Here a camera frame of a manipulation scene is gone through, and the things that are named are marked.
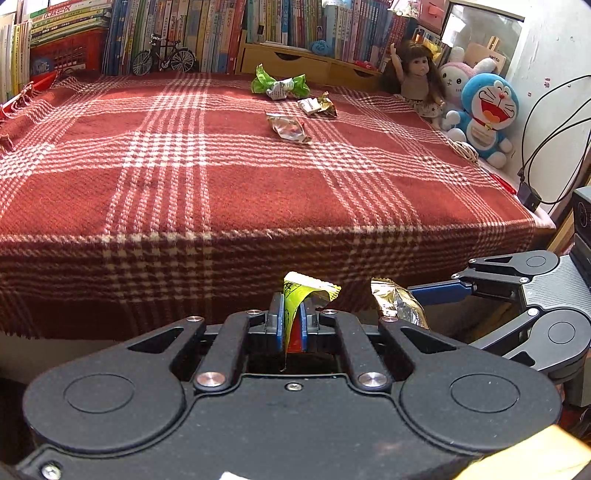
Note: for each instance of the gold foil wrapper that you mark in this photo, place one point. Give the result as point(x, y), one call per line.
point(397, 300)

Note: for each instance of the row of mixed upright books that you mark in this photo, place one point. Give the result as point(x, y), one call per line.
point(203, 32)

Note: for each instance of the black power adapter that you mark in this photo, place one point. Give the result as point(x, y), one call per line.
point(528, 197)

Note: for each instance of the crumpled silver wrapper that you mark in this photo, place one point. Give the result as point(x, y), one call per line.
point(288, 129)

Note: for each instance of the red marker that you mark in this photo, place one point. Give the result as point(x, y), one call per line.
point(503, 183)

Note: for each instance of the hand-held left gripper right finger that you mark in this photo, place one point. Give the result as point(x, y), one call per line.
point(303, 325)

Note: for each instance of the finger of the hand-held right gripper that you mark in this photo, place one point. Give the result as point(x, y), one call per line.
point(508, 332)
point(438, 293)

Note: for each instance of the red plaid blanket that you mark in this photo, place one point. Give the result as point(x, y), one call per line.
point(231, 184)

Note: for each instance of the row of thin blue books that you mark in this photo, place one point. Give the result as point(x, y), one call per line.
point(129, 27)

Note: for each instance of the white bunny plush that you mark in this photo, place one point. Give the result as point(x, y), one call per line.
point(461, 76)

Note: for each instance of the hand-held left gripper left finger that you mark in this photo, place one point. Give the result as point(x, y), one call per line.
point(278, 325)

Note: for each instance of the yellow snack bag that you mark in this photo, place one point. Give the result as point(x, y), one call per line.
point(295, 295)

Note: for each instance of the green wrapper with white label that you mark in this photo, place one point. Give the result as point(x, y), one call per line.
point(277, 83)

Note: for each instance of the long row of blue-spined books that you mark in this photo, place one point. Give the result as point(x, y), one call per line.
point(323, 21)

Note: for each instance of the long-haired doll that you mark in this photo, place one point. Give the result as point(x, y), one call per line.
point(415, 78)

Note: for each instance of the black bicycle model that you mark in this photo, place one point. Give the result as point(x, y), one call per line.
point(164, 57)

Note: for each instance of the blue cat plush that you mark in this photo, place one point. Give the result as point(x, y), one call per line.
point(489, 110)

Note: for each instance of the red tray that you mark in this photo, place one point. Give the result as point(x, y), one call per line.
point(39, 83)

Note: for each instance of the stack of flat workbooks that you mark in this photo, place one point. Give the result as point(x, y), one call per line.
point(69, 21)

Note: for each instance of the blue yarn flower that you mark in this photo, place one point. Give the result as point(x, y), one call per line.
point(318, 47)

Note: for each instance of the row of pale upright books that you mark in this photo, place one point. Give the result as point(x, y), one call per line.
point(14, 60)

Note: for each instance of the glass display box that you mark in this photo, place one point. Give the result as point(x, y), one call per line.
point(485, 32)

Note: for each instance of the red plastic crate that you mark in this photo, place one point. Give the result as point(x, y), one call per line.
point(69, 55)

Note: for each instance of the small gold wrapper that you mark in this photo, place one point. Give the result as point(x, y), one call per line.
point(328, 106)

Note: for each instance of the wooden drawer organizer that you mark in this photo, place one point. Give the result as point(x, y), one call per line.
point(295, 62)

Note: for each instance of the small white packet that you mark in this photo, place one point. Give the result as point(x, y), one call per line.
point(308, 105)

